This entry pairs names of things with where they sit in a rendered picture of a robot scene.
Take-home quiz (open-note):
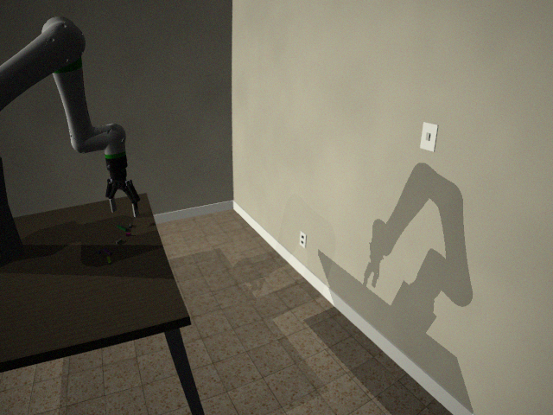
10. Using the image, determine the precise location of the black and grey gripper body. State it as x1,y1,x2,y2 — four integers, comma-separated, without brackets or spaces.
110,169,127,190

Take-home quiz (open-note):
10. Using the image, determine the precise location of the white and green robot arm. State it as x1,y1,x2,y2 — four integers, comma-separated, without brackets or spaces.
0,16,128,171

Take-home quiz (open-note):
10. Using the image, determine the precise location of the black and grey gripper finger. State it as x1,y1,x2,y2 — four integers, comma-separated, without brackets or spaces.
105,178,117,213
118,180,140,217

